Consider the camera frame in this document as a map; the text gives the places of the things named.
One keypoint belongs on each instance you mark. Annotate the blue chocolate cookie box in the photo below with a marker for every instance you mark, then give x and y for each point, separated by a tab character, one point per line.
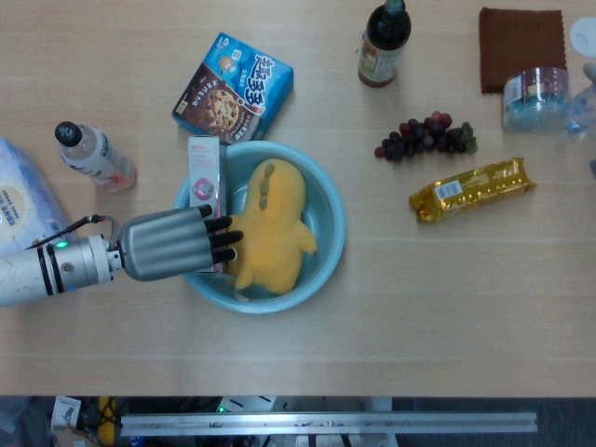
233	84

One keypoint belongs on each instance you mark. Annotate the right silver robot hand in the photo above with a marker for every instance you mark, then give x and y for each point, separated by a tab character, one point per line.
591	70

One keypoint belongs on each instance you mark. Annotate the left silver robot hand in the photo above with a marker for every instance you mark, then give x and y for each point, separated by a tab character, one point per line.
163	244

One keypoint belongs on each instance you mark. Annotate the blue tissue pack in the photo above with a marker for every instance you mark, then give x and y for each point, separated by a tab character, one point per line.
23	205

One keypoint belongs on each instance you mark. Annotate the aluminium rail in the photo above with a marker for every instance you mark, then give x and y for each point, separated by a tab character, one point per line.
326	423

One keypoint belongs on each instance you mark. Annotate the gold foil biscuit pack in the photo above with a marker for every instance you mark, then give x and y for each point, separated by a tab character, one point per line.
470	193

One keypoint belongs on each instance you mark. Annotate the yellow plush dinosaur toy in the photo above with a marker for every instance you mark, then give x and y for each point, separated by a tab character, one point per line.
274	233

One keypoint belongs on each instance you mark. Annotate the clear drink bottle black cap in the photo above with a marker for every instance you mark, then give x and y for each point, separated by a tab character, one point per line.
93	156

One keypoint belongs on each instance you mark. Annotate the purple artificial grape bunch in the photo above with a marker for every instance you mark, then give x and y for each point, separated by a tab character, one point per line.
419	137

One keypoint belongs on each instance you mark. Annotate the brown tea bottle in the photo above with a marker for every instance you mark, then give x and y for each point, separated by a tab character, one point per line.
384	42

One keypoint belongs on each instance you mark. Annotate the clear round plastic jar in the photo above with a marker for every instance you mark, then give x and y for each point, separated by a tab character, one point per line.
533	104

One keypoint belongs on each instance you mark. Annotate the white round lid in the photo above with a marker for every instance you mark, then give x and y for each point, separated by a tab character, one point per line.
584	35

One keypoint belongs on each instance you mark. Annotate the floral toothpaste box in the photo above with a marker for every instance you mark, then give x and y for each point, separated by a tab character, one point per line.
202	167

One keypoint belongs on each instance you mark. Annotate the clear water bottle white cap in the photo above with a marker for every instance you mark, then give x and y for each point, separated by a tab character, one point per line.
582	112

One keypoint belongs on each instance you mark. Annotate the light blue plastic bowl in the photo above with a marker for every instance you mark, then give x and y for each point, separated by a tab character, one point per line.
330	214

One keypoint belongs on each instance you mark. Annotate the brown folded cloth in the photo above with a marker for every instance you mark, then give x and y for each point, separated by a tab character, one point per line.
517	42

